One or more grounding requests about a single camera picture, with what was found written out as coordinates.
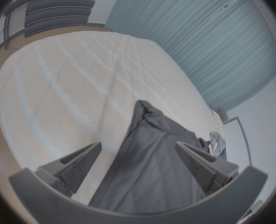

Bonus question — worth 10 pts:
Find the white printed pillow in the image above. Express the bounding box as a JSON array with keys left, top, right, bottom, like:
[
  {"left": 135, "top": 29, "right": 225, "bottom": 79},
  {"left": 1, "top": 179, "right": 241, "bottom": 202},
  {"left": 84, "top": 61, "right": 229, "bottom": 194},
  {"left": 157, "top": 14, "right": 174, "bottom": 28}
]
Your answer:
[{"left": 209, "top": 110, "right": 225, "bottom": 137}]

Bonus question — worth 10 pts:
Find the grey bedside table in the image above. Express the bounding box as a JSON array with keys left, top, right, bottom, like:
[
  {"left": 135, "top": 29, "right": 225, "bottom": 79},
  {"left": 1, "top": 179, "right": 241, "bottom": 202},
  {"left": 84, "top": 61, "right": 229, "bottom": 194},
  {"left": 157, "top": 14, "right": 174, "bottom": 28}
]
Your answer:
[{"left": 208, "top": 104, "right": 229, "bottom": 121}]

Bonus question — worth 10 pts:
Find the bed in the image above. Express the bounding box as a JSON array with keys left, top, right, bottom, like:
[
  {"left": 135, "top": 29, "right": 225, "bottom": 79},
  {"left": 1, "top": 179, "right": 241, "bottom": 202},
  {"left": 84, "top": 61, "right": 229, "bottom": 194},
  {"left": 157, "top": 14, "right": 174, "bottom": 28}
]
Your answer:
[{"left": 0, "top": 30, "right": 253, "bottom": 207}]

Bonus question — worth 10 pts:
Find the blue-green curtain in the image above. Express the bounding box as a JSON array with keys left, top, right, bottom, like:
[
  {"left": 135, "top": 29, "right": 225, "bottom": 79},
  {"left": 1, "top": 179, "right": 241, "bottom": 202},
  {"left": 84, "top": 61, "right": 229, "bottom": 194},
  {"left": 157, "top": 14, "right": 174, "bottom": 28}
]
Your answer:
[
  {"left": 169, "top": 0, "right": 276, "bottom": 112},
  {"left": 105, "top": 0, "right": 246, "bottom": 55}
]

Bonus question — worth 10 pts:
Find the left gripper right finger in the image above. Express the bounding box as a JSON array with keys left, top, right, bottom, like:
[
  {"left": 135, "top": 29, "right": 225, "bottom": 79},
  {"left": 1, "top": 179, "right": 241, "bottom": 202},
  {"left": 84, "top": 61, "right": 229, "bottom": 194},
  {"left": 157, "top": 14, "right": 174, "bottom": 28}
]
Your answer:
[{"left": 175, "top": 141, "right": 240, "bottom": 196}]

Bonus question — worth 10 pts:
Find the grey garment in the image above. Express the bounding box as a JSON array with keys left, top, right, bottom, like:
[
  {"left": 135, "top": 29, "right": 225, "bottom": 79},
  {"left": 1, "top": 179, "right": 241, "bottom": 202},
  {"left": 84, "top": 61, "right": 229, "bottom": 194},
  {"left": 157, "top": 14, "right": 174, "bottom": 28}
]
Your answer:
[{"left": 209, "top": 132, "right": 227, "bottom": 156}]

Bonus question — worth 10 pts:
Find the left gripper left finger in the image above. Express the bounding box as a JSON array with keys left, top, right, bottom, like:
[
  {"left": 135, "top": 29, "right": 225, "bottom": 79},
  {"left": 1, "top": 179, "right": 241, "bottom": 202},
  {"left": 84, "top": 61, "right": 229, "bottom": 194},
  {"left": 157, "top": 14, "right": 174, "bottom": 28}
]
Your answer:
[{"left": 36, "top": 141, "right": 102, "bottom": 198}]

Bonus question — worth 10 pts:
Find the black T-shirt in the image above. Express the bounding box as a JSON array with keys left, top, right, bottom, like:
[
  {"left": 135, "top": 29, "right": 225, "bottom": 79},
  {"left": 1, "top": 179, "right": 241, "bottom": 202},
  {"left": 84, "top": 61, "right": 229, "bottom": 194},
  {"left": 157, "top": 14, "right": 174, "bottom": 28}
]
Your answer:
[{"left": 88, "top": 99, "right": 211, "bottom": 215}]

